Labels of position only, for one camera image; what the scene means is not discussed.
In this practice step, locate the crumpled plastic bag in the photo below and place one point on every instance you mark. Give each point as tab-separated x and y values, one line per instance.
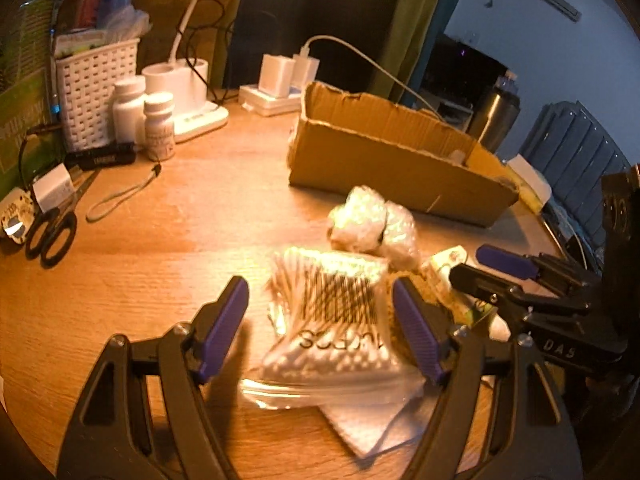
122	15

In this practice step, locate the brown cardboard carton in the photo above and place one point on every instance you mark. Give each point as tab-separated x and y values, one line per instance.
160	35

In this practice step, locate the yellow tissue pack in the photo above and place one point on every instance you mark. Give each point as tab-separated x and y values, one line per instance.
530	180

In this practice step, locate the gray quilted jacket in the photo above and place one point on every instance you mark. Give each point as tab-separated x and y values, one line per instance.
575	160

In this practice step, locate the large white pill bottle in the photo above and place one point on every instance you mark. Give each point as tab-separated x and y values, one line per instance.
127	110

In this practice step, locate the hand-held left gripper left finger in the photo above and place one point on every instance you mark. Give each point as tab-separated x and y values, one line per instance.
226	325

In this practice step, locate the small white pill bottle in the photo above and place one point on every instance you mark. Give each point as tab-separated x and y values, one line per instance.
160	130

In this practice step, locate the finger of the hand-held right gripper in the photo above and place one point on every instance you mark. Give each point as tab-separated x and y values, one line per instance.
505	260
480	284

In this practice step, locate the black scissors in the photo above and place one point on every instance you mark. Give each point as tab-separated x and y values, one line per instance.
60	232

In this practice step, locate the wide white charger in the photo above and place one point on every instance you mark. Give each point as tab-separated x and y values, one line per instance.
276	75

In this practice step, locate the green white carton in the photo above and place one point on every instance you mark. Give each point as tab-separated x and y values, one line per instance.
80	42

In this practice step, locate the green white packet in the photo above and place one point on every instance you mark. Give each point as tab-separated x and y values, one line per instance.
447	262

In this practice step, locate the black television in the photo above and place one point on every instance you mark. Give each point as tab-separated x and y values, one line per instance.
465	70

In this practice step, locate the white plug adapter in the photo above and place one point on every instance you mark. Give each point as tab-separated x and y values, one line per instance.
52	187

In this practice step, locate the steel tumbler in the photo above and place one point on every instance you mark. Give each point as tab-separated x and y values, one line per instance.
492	115

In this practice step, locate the green curtain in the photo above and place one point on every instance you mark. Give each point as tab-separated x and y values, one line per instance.
405	25

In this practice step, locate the white paper towel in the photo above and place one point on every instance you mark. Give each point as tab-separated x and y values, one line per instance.
360	430

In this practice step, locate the white round gadget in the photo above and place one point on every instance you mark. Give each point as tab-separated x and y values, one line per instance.
15	215

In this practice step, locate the red jar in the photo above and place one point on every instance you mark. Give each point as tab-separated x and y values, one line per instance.
85	5

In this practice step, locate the slim white charger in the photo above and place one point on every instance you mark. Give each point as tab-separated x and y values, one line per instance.
306	72

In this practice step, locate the clear bag of cotton swabs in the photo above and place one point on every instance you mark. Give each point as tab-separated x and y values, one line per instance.
330	355

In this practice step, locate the torn cardboard box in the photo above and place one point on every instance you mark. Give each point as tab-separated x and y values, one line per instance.
380	170

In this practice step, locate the white power strip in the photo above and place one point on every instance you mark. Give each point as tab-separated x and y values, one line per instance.
270	105

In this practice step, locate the white woven basket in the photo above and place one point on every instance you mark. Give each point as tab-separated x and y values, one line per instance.
95	95

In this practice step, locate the green printed bag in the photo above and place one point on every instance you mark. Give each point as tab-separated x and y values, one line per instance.
22	85

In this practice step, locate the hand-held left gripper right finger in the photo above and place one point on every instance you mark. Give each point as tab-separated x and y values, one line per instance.
416	335

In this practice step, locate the white desk lamp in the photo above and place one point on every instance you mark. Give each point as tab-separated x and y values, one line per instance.
175	85

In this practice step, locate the bubble wrap bundle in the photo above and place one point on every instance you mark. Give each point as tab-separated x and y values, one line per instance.
360	220

